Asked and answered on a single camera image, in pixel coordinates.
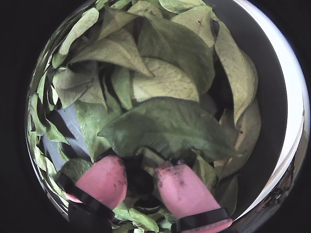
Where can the pink padded gripper finger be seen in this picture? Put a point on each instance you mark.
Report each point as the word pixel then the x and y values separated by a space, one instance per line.
pixel 104 179
pixel 184 191

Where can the dark blueberry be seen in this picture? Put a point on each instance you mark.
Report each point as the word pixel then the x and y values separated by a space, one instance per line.
pixel 141 182

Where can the shiny steel bowl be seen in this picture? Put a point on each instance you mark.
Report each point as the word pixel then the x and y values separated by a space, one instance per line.
pixel 269 80

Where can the large dark green leaf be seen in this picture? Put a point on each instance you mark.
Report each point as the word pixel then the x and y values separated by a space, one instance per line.
pixel 165 123

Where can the pale brownish leaf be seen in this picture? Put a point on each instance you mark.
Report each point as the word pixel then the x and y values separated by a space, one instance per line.
pixel 245 136

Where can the small green narrow leaf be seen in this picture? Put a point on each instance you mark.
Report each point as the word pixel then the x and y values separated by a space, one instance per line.
pixel 122 87

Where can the pale green curled leaf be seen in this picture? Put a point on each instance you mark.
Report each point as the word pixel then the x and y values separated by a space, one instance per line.
pixel 70 85

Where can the pale yellow-green veined leaf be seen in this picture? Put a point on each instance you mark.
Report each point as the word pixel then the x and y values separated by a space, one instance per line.
pixel 165 82

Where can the pale green folded leaf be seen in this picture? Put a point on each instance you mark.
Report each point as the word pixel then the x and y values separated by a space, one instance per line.
pixel 114 48

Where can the long pale crinkled leaf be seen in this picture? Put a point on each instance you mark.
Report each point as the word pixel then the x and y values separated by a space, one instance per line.
pixel 238 70

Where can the dark green pointed leaf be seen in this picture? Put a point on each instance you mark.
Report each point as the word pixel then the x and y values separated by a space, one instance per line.
pixel 177 48

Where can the pale oval veined leaf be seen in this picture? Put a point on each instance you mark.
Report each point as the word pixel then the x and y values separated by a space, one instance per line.
pixel 80 29

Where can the pale leaf with dark dot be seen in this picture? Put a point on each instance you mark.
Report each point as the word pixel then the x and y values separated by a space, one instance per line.
pixel 196 23

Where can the pale green broad leaf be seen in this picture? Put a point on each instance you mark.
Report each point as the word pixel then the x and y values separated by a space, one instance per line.
pixel 182 3

